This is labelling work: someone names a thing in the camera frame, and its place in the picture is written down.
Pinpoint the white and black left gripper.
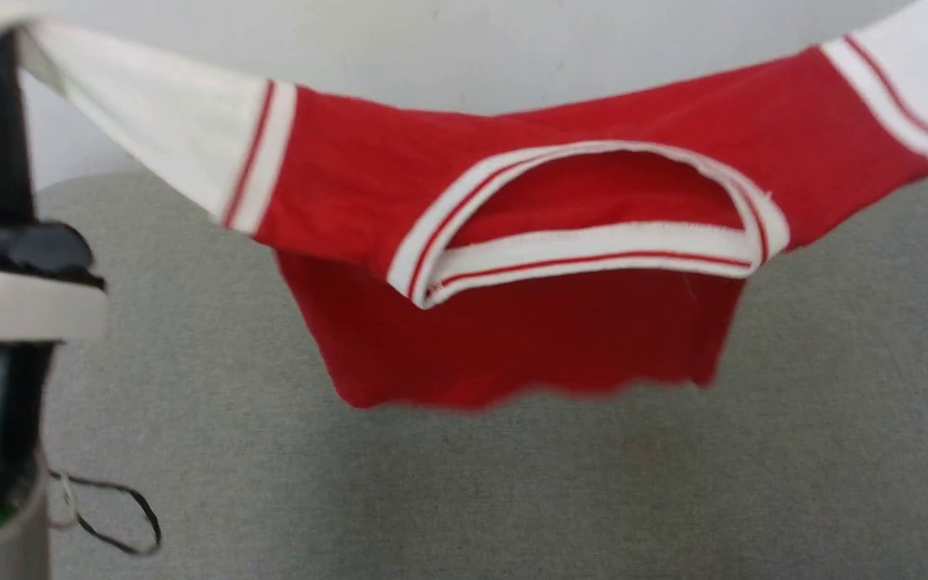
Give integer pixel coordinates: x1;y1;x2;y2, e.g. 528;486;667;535
0;32;107;529

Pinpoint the red and white shirt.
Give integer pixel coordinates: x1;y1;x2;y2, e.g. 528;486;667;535
0;0;928;412

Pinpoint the grey fabric sofa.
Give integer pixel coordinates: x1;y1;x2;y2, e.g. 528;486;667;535
33;168;928;580

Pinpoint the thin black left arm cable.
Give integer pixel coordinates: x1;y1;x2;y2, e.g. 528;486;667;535
47;470;164;558

